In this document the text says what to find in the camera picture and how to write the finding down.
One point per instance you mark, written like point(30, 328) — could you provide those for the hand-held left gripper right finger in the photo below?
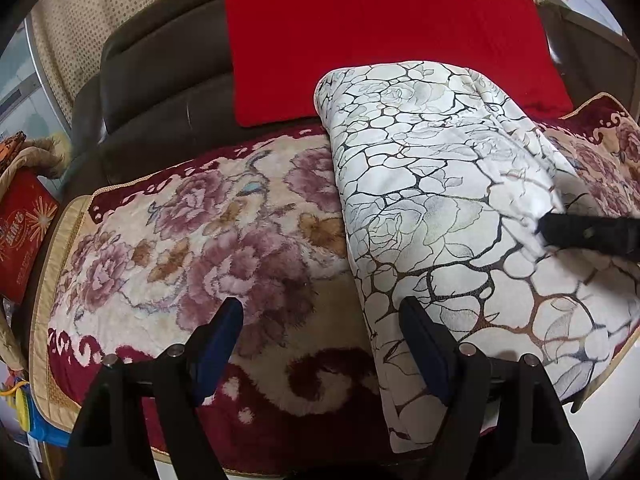
point(430, 355)

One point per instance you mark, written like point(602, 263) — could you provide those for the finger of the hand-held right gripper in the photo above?
point(590, 235)

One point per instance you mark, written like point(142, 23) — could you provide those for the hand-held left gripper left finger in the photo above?
point(220, 345)

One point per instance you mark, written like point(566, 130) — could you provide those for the white crackle-pattern pillow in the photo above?
point(425, 185)

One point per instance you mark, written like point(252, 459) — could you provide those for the floral plush sofa mat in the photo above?
point(200, 260)

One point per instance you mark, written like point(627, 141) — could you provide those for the colourful plastic toy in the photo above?
point(30, 410)

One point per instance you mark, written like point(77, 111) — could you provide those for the red box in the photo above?
point(25, 240)

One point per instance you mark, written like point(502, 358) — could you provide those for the brown leather sofa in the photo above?
point(150, 85)

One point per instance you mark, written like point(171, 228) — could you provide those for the orange patterned cloth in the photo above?
point(12, 145)

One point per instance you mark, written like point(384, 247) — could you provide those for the red cushion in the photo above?
point(375, 25)

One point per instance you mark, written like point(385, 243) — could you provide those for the beige dotted curtain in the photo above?
point(100, 0)

